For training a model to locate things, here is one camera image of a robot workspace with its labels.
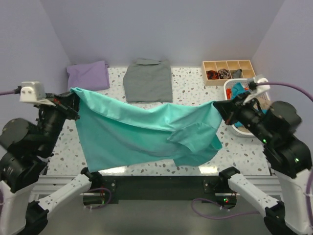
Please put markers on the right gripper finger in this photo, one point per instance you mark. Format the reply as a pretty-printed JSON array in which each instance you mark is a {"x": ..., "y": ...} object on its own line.
[
  {"x": 225, "y": 105},
  {"x": 226, "y": 113}
]

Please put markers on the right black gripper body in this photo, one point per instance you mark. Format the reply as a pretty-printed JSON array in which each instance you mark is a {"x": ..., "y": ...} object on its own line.
[{"x": 248, "y": 115}]

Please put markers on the wooden compartment box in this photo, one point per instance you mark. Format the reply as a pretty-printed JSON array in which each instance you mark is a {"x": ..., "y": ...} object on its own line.
[{"x": 231, "y": 65}]

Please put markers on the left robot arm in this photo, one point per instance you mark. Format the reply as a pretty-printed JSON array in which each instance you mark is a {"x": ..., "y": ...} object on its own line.
[{"x": 27, "y": 146}]

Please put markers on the patterned cloth in box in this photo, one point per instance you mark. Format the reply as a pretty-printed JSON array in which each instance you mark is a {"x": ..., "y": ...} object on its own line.
[{"x": 224, "y": 74}]

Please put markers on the folded grey shirt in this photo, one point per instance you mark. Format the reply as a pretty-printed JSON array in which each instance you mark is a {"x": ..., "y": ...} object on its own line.
[{"x": 148, "y": 81}]

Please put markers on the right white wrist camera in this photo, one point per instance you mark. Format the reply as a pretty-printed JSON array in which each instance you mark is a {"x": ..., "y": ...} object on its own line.
[{"x": 258, "y": 85}]

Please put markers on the folded purple shirt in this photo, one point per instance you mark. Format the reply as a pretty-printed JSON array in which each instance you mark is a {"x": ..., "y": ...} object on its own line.
[{"x": 93, "y": 76}]

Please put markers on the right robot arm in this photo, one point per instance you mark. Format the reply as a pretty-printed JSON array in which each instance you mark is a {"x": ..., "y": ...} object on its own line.
[{"x": 288, "y": 156}]

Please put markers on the blue t shirt in basket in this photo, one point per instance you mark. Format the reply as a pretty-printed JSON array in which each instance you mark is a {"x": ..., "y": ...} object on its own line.
[{"x": 237, "y": 89}]

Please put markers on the red garment in basket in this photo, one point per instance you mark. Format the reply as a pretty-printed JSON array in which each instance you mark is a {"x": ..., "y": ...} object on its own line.
[{"x": 228, "y": 93}]

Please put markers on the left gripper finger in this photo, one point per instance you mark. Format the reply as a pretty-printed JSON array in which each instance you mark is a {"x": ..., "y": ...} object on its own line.
[
  {"x": 72, "y": 114},
  {"x": 69, "y": 98}
]

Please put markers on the teal t shirt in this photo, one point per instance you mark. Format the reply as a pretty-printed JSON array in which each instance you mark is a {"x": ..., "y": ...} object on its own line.
[{"x": 113, "y": 133}]

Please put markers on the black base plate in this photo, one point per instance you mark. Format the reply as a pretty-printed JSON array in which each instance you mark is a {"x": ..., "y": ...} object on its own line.
[{"x": 161, "y": 188}]

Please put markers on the grey cloth in box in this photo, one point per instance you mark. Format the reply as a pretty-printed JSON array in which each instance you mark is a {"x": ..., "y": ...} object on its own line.
[{"x": 236, "y": 74}]

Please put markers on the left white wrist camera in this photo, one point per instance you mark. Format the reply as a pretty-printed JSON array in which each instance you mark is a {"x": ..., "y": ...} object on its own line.
[{"x": 33, "y": 92}]

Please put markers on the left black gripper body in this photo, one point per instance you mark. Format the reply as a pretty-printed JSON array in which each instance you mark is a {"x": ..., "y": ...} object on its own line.
[{"x": 54, "y": 116}]

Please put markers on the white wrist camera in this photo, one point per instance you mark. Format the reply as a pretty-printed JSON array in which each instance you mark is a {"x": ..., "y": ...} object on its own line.
[
  {"x": 258, "y": 85},
  {"x": 33, "y": 92}
]

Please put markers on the aluminium frame rail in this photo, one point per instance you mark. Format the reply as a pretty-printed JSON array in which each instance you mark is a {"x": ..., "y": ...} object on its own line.
[{"x": 47, "y": 185}]

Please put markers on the white laundry basket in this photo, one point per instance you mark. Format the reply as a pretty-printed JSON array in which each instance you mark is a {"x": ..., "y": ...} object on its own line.
[{"x": 237, "y": 129}]

